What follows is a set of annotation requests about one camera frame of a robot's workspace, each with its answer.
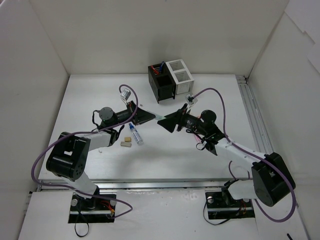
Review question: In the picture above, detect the green highlighter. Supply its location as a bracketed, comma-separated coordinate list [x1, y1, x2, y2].
[155, 114, 166, 121]

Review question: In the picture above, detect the red gel pen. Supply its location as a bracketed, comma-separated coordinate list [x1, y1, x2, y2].
[150, 64, 161, 75]

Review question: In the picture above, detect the blue gel pen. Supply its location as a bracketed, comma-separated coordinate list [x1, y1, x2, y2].
[158, 61, 165, 74]

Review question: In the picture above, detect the pink highlighter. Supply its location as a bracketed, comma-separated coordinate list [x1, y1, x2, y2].
[194, 135, 203, 146]

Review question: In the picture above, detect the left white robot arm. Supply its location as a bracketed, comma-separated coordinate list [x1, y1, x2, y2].
[46, 101, 156, 210]

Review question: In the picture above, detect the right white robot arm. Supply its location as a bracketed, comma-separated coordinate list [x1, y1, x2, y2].
[157, 108, 296, 207]

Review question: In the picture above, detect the tan eraser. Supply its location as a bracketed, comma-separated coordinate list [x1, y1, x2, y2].
[124, 136, 132, 142]

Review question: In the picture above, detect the grey eraser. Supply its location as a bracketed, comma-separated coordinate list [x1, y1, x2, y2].
[120, 141, 132, 148]

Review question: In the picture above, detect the white pen holder box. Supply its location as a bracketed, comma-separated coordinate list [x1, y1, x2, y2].
[165, 59, 195, 96]

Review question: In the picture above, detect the black pen holder box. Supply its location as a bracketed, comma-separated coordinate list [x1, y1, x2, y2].
[147, 63, 176, 103]

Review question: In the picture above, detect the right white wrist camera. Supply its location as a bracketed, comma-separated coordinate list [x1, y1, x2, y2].
[185, 94, 198, 114]

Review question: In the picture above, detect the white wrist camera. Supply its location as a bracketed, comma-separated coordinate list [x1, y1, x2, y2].
[120, 88, 131, 103]
[185, 94, 198, 114]

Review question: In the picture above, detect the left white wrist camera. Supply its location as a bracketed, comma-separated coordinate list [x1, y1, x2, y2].
[120, 88, 131, 103]

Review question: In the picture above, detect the aluminium front rail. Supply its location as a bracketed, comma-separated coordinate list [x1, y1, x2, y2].
[40, 178, 229, 192]

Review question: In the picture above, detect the aluminium side rail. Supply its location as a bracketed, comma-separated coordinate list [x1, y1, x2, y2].
[235, 75, 274, 154]

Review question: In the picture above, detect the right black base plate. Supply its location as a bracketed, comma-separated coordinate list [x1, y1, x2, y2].
[204, 191, 255, 221]

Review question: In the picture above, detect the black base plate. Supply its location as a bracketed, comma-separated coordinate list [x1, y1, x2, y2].
[68, 193, 117, 224]
[204, 191, 255, 221]

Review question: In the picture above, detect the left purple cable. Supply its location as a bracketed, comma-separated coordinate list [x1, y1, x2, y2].
[30, 84, 140, 218]

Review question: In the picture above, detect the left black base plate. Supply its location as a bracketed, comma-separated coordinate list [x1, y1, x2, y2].
[68, 193, 117, 224]

